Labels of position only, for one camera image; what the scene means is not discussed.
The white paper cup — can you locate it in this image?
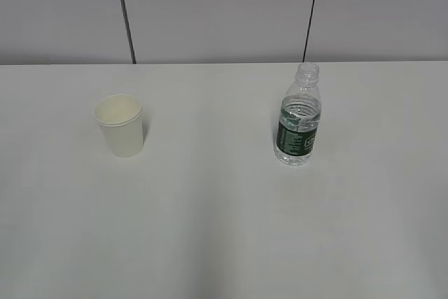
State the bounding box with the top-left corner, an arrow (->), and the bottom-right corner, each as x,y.
94,94 -> 144,158

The clear green-label water bottle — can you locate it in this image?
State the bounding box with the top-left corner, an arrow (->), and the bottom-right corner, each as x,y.
274,62 -> 321,166

